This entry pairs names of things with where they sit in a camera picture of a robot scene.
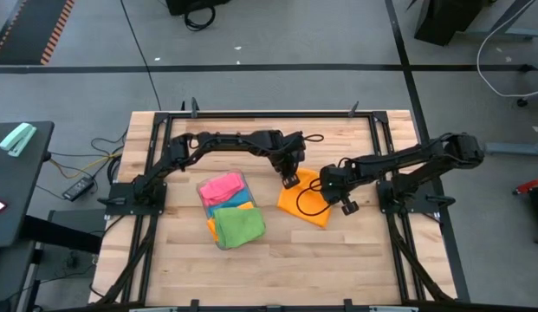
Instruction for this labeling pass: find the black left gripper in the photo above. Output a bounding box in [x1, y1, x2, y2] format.
[271, 131, 308, 191]

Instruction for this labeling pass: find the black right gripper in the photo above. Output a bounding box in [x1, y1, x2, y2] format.
[318, 163, 361, 217]

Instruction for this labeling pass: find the orange microfiber towel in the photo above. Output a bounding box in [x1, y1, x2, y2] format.
[276, 167, 334, 230]
[206, 201, 256, 244]

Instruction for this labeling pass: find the blue microfiber towel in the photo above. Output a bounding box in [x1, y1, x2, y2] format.
[206, 189, 252, 218]

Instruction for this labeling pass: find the pink microfiber towel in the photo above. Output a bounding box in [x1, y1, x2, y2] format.
[198, 172, 247, 208]

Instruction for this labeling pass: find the green microfiber towel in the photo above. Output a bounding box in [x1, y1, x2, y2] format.
[212, 206, 268, 250]

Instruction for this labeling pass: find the clear plastic bin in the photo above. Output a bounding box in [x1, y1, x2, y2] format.
[195, 168, 269, 251]

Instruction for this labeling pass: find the grey table foot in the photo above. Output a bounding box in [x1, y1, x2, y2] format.
[483, 141, 538, 158]

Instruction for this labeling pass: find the red and black chair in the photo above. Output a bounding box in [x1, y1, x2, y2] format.
[513, 177, 538, 246]

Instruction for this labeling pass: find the black box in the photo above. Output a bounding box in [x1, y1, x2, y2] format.
[165, 0, 231, 17]

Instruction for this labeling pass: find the black furniture base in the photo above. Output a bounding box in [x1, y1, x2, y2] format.
[413, 0, 538, 47]

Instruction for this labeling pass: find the black power adapter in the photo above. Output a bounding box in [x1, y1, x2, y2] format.
[62, 176, 95, 203]

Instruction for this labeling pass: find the black desk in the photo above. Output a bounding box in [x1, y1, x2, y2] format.
[0, 120, 55, 249]

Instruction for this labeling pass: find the mint green stapler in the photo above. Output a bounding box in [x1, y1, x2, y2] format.
[0, 121, 38, 158]

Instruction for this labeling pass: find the black mat with striped edge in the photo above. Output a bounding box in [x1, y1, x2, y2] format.
[0, 0, 75, 66]

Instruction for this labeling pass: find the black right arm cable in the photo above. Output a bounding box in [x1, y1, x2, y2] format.
[295, 176, 335, 218]

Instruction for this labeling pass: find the black cable bundle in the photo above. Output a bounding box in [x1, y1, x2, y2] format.
[90, 129, 127, 188]

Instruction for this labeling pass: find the yellow cable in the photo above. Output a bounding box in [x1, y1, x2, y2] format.
[49, 151, 123, 180]

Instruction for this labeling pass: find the coiled black cable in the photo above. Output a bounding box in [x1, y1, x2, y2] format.
[184, 3, 217, 32]

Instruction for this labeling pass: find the white cable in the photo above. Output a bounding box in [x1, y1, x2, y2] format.
[476, 0, 538, 100]

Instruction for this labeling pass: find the long black floor cable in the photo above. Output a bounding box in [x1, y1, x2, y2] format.
[120, 0, 162, 112]

